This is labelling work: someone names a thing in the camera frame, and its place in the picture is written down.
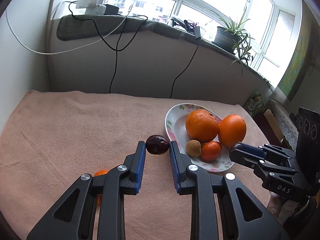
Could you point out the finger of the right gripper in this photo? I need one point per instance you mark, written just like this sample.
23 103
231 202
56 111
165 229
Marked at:
243 158
251 148

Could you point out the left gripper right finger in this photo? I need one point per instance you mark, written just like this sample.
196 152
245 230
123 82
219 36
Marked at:
221 203

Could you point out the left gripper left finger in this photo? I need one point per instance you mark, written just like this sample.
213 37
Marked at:
72 216

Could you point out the dark red plum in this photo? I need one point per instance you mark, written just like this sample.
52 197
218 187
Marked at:
157 144

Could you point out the right hand in white glove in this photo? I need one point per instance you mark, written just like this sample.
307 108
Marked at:
282 208

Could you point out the large smooth orange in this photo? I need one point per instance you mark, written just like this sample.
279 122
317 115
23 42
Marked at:
232 129

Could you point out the cardboard box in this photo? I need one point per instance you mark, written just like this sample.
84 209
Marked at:
273 124

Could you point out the medium stemmed mandarin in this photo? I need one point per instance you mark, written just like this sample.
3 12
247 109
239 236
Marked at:
210 151

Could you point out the green printed bag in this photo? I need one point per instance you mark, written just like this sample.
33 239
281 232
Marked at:
255 105

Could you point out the large mandarin with dark spots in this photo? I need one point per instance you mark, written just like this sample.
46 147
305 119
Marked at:
202 125

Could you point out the brown kiwi fruit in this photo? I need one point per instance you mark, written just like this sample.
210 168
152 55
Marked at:
193 148

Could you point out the potted spider plant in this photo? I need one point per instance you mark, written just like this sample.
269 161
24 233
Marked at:
234 38

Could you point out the black device on windowsill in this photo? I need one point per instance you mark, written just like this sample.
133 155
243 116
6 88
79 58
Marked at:
189 27

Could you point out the grey windowsill cloth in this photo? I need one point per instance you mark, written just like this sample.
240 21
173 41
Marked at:
129 55

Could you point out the black power adapter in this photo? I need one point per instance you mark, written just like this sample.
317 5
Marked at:
111 9

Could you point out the white power strip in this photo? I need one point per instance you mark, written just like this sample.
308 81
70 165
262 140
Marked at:
93 7

